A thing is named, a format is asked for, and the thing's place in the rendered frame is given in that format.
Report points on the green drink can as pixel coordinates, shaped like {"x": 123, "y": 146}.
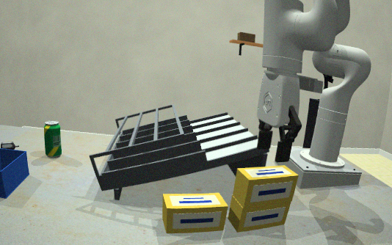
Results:
{"x": 52, "y": 138}

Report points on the blue open bin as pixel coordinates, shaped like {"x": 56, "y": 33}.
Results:
{"x": 13, "y": 170}

